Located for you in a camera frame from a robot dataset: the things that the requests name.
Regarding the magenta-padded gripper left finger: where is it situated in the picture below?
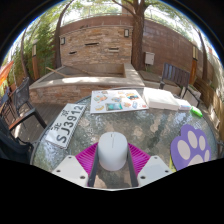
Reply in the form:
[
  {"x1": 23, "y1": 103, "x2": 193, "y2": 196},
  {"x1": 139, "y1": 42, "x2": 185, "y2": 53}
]
[{"x1": 50, "y1": 142, "x2": 100, "y2": 188}]

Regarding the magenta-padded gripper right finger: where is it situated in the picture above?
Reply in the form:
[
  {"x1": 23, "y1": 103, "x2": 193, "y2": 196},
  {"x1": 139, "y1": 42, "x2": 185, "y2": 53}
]
[{"x1": 126, "y1": 143, "x2": 175, "y2": 188}]

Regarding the white computer mouse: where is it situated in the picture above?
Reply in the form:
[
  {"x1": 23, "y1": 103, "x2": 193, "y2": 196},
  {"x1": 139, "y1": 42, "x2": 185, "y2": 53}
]
[{"x1": 97, "y1": 131, "x2": 129, "y2": 172}]

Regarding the purple paw-shaped mouse pad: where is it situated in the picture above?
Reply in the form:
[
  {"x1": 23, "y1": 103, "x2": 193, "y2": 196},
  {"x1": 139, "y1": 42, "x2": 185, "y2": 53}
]
[{"x1": 169, "y1": 124, "x2": 212, "y2": 172}]

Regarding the white license plate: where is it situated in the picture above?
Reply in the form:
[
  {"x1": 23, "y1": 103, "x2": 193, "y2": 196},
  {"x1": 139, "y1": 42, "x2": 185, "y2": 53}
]
[{"x1": 44, "y1": 103, "x2": 88, "y2": 150}]

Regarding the small white tissue pack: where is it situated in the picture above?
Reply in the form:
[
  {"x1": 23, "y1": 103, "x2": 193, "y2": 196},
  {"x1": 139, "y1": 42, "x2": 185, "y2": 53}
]
[{"x1": 178, "y1": 103, "x2": 193, "y2": 112}]

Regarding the flat white box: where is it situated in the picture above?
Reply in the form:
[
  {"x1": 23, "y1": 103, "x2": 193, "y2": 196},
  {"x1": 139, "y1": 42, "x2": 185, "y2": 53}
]
[{"x1": 142, "y1": 87, "x2": 181, "y2": 111}]

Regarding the small green pack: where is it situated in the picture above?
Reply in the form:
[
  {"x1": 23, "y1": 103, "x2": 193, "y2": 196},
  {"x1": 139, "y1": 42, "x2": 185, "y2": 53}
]
[{"x1": 189, "y1": 105, "x2": 204, "y2": 118}]

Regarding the colourful printed picture sheet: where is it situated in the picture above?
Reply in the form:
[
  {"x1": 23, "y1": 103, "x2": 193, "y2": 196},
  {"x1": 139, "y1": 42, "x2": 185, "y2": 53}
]
[{"x1": 89, "y1": 89, "x2": 150, "y2": 115}]

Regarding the stone brick raised basin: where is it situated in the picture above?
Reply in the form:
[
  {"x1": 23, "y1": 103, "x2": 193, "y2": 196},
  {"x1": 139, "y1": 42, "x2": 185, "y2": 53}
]
[{"x1": 28, "y1": 63, "x2": 146, "y2": 106}]

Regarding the dark wooden armchair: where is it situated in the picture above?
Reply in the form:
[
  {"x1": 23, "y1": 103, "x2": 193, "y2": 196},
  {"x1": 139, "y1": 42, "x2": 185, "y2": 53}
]
[{"x1": 159, "y1": 62, "x2": 203, "y2": 108}]

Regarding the wooden stick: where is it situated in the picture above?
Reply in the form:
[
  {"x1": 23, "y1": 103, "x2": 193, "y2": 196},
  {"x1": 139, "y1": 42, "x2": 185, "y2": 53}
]
[{"x1": 45, "y1": 66, "x2": 73, "y2": 78}]

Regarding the orange fabric canopy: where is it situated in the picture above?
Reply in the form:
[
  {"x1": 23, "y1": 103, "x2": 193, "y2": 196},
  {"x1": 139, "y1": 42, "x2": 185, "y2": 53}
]
[{"x1": 0, "y1": 60, "x2": 15, "y2": 87}]

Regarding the slender curved tree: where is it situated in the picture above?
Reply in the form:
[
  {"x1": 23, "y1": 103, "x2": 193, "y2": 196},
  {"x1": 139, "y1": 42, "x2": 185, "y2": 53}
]
[{"x1": 54, "y1": 0, "x2": 76, "y2": 69}]

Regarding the thick forked tree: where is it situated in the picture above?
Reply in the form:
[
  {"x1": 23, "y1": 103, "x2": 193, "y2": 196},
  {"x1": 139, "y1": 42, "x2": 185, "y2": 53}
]
[{"x1": 111, "y1": 0, "x2": 158, "y2": 71}]

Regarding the wooden lamp post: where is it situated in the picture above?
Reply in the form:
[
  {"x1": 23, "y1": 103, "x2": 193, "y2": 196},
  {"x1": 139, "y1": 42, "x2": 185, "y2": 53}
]
[
  {"x1": 189, "y1": 44, "x2": 199, "y2": 86},
  {"x1": 31, "y1": 39, "x2": 40, "y2": 81}
]

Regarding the grey wall-mounted utility box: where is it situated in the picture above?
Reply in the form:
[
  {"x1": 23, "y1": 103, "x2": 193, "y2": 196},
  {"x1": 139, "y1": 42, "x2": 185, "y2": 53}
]
[{"x1": 144, "y1": 51, "x2": 156, "y2": 66}]

